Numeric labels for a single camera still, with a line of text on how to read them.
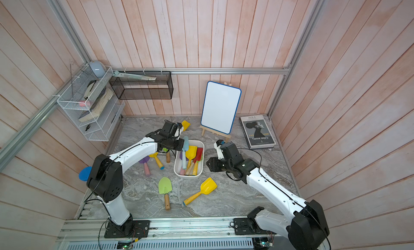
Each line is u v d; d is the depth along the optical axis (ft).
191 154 3.23
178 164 3.03
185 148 3.07
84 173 2.37
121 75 2.98
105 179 1.56
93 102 2.48
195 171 2.93
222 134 3.28
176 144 2.57
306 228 1.28
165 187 2.87
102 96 2.77
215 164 2.28
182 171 2.94
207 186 2.82
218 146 2.39
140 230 2.39
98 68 2.71
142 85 3.37
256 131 3.51
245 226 2.43
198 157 3.17
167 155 3.20
